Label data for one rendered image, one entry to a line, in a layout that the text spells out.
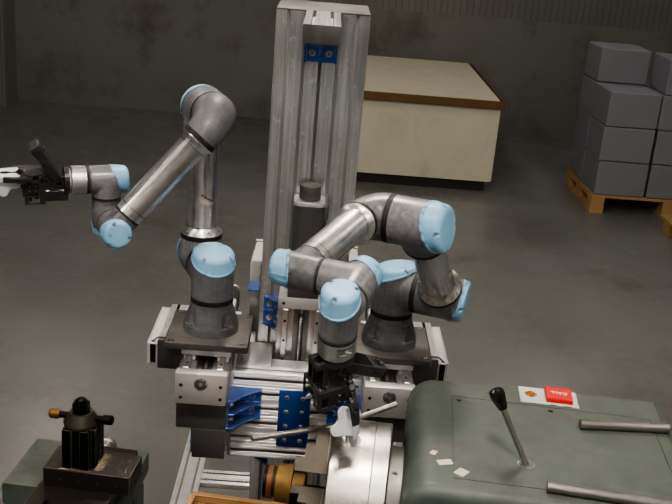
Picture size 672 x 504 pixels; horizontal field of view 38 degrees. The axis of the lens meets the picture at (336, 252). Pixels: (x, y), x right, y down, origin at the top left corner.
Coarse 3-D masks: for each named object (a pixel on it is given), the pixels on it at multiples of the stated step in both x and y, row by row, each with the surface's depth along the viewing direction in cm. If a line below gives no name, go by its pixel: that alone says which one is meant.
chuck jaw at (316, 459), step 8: (320, 432) 214; (328, 432) 214; (320, 440) 213; (328, 440) 213; (312, 448) 213; (320, 448) 213; (328, 448) 213; (296, 456) 213; (312, 456) 213; (320, 456) 213; (328, 456) 213; (296, 464) 213; (304, 464) 213; (312, 464) 212; (320, 464) 212; (320, 472) 212
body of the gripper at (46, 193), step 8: (24, 168) 249; (32, 168) 249; (40, 168) 250; (64, 168) 251; (32, 176) 246; (40, 176) 247; (48, 176) 249; (64, 176) 251; (24, 184) 247; (32, 184) 248; (40, 184) 247; (48, 184) 250; (56, 184) 251; (64, 184) 251; (24, 192) 248; (32, 192) 249; (40, 192) 248; (48, 192) 251; (56, 192) 252; (64, 192) 252; (40, 200) 249; (48, 200) 252; (56, 200) 253; (64, 200) 253
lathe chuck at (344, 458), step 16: (368, 432) 207; (336, 448) 202; (352, 448) 202; (368, 448) 202; (336, 464) 200; (352, 464) 200; (368, 464) 200; (336, 480) 198; (352, 480) 198; (368, 480) 198; (336, 496) 197; (352, 496) 197; (368, 496) 197
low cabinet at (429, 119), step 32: (384, 64) 980; (416, 64) 998; (448, 64) 1016; (384, 96) 830; (416, 96) 830; (448, 96) 836; (480, 96) 848; (384, 128) 844; (416, 128) 844; (448, 128) 844; (480, 128) 844; (384, 160) 853; (416, 160) 853; (448, 160) 853; (480, 160) 853
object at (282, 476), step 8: (272, 464) 214; (280, 464) 213; (288, 464) 214; (264, 472) 211; (272, 472) 211; (280, 472) 211; (288, 472) 211; (296, 472) 213; (304, 472) 213; (264, 480) 211; (272, 480) 211; (280, 480) 210; (288, 480) 210; (296, 480) 211; (304, 480) 211; (264, 488) 211; (272, 488) 211; (280, 488) 210; (288, 488) 209; (264, 496) 212; (272, 496) 212; (280, 496) 210; (288, 496) 209
